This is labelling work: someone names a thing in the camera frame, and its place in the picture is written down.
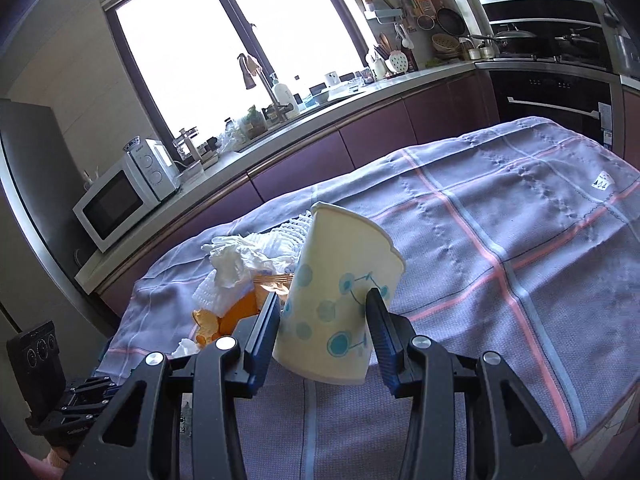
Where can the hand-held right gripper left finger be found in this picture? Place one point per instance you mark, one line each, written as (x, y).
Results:
(267, 330)

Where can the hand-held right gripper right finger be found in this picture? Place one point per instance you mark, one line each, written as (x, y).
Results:
(377, 330)

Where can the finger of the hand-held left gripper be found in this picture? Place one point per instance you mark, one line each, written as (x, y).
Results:
(92, 394)

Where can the orange waste bin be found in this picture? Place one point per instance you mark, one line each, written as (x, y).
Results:
(235, 317)

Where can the paper cup with blue dots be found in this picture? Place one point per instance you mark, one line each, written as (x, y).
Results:
(325, 260)

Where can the white foam fruit net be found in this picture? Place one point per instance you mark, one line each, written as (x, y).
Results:
(285, 240)

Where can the person's left forearm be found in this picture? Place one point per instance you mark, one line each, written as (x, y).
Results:
(42, 469)

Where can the crumpled white tissue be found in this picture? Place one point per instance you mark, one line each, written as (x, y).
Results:
(230, 265)

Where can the small white tissue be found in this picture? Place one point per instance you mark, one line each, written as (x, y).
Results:
(185, 347)

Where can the checked purple tablecloth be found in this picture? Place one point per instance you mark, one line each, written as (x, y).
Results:
(500, 240)

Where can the grey refrigerator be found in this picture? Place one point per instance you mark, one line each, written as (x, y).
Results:
(35, 185)

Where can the white microwave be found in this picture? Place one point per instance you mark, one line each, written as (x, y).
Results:
(115, 200)

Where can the purple kitchen cabinets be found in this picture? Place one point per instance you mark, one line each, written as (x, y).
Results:
(310, 155)

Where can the clear plastic bags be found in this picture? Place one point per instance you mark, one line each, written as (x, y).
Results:
(229, 136)

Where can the green plant jar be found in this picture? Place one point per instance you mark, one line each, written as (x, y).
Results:
(254, 122)

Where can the white soap bottle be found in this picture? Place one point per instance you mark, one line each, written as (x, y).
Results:
(285, 97)

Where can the metal kitchen faucet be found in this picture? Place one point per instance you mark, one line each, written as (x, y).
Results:
(265, 85)

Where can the white utensil jar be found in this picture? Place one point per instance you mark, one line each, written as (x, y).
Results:
(380, 67)

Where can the white dotted utensil holder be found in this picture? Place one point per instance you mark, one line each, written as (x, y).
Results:
(397, 61)

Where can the black built-in oven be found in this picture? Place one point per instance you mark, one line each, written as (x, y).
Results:
(545, 100)

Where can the bamboo basket bowl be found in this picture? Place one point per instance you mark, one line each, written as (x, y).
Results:
(445, 46)

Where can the kitchen window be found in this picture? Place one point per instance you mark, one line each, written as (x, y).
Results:
(200, 45)

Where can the hanging metal strainer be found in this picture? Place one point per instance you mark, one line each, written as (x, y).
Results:
(425, 22)

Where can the hanging black frying pan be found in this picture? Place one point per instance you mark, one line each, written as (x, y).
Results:
(450, 21)

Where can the wok with glass lid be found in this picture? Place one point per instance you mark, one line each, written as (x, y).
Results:
(510, 37)

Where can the black cooking pot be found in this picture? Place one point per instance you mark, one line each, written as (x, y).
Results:
(575, 42)

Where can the black range hood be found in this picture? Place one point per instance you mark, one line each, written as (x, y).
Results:
(540, 10)

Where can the blue wall shelf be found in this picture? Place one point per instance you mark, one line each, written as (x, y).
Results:
(382, 15)

